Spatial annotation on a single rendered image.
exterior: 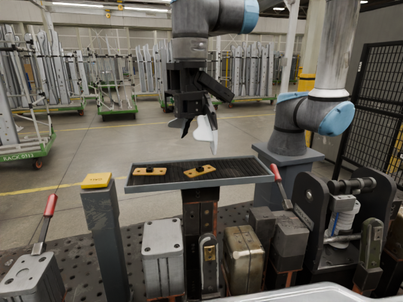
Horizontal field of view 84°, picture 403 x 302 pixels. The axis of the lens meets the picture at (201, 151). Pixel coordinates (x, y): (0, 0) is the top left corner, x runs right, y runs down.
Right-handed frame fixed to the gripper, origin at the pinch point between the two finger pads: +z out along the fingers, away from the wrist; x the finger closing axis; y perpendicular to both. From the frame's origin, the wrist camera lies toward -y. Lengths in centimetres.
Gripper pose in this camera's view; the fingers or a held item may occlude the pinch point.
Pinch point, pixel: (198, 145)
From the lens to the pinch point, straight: 57.3
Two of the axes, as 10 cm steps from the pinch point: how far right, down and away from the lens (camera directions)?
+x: 5.6, 3.0, -7.7
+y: -8.3, 2.0, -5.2
